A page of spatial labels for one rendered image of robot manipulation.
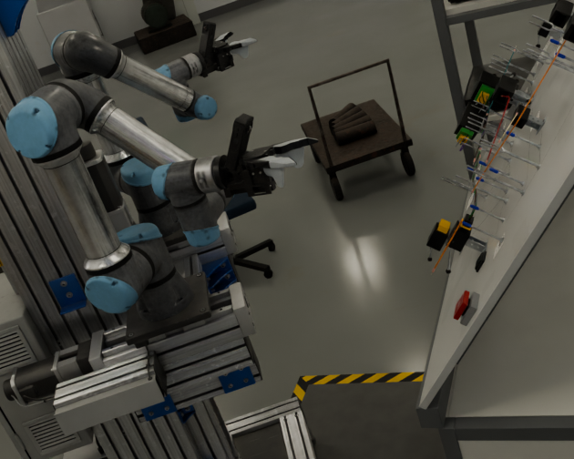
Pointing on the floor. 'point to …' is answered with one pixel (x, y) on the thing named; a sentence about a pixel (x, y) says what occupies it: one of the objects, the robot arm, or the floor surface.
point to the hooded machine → (66, 17)
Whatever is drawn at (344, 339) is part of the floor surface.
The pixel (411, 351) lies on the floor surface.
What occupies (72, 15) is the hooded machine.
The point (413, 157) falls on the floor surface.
